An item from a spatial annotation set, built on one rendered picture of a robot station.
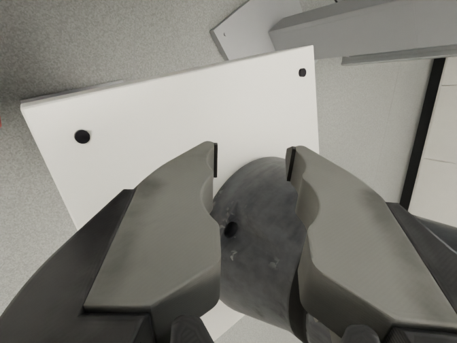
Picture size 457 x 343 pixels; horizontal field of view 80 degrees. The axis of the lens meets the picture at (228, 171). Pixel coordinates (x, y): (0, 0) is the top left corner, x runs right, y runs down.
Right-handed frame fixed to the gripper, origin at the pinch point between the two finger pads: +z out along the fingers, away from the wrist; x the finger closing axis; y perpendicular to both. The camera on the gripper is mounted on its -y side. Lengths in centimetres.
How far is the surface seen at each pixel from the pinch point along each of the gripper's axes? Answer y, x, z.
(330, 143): 69, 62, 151
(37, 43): 7, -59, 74
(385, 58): 17, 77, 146
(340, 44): 6, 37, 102
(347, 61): 22, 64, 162
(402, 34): 1, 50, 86
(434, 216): 145, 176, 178
